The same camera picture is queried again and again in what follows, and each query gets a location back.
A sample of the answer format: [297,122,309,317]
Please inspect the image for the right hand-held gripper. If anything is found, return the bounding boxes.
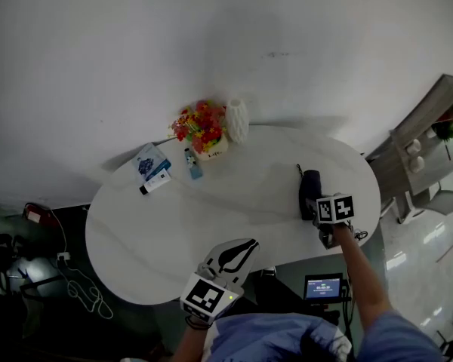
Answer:
[305,192,355,250]

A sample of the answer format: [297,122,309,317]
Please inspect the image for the person's black trousers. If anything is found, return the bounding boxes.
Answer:
[248,273,344,318]

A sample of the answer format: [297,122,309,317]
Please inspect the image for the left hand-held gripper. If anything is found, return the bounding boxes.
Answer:
[180,238,261,324]

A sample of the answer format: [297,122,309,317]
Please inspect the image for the white kidney-shaped table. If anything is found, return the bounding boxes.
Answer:
[85,124,381,305]

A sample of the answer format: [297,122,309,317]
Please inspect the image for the small blue bottle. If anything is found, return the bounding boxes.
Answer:
[183,147,204,180]

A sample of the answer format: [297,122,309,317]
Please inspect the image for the dark blue cloth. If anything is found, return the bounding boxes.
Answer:
[296,163,323,222]

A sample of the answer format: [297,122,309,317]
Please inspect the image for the person's left forearm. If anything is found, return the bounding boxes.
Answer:
[173,317,212,362]

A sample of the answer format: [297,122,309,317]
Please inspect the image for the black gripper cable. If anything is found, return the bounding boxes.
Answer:
[347,220,369,243]

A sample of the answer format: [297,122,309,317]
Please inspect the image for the small black monitor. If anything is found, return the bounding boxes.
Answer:
[304,272,350,304]

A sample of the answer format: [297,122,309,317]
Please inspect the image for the grey shell chair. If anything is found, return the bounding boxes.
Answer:
[7,256,66,305]

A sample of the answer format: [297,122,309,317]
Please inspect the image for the blue patterned flat packet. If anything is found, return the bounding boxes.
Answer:
[131,142,172,185]

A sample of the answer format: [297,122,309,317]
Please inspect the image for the white ribbed vase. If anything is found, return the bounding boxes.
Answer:
[224,97,250,145]

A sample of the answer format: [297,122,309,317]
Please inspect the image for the red fire extinguisher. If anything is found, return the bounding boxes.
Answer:
[23,202,60,228]

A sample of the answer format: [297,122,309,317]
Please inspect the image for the grey chair with white legs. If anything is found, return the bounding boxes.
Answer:
[396,186,453,225]

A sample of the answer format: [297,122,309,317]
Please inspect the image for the white power cable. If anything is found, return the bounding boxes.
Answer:
[48,209,114,320]

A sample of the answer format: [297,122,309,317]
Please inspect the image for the black wrist band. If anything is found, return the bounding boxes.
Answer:
[184,314,213,331]

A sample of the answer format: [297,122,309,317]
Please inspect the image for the grey wooden shelf unit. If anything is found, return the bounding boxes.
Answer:
[365,74,453,218]

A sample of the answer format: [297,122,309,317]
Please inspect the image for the person's right forearm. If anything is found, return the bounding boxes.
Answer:
[331,224,396,332]

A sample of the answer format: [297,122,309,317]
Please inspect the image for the person's light blue shirt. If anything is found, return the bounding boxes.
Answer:
[120,309,445,362]

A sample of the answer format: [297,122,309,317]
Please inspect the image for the white tube with black cap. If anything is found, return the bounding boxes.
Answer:
[138,168,171,196]

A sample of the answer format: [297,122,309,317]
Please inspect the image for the small green potted plant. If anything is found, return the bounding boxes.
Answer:
[432,121,453,143]

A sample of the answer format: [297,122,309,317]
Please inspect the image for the colourful flowers in cream pot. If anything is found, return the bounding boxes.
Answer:
[168,99,230,162]

